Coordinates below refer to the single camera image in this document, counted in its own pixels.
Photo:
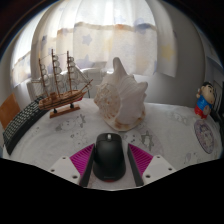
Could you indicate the black wifi router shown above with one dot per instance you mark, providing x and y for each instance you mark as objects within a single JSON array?
[{"x": 220, "y": 113}]

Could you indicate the wooden model sailing ship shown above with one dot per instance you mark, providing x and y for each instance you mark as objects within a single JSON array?
[{"x": 61, "y": 100}]

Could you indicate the white star-print curtain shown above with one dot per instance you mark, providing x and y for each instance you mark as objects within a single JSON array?
[{"x": 110, "y": 36}]

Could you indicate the black computer mouse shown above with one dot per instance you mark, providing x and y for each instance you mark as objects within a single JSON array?
[{"x": 109, "y": 156}]

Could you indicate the large white conch shell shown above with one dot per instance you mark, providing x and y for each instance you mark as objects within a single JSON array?
[{"x": 125, "y": 100}]

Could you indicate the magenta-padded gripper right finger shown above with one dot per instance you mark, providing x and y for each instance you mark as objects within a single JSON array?
[{"x": 141, "y": 160}]

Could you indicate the cartoon boy figure clock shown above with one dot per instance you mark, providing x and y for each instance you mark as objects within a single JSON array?
[{"x": 204, "y": 101}]

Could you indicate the white wall shelf unit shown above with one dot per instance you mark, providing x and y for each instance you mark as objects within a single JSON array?
[{"x": 213, "y": 56}]

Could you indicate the black mechanical keyboard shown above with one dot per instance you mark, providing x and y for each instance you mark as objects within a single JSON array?
[{"x": 21, "y": 121}]

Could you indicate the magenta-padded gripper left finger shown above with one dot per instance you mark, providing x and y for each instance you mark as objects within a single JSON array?
[{"x": 81, "y": 160}]

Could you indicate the white printed tablecloth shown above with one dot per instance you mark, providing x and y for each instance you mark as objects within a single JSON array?
[{"x": 166, "y": 126}]

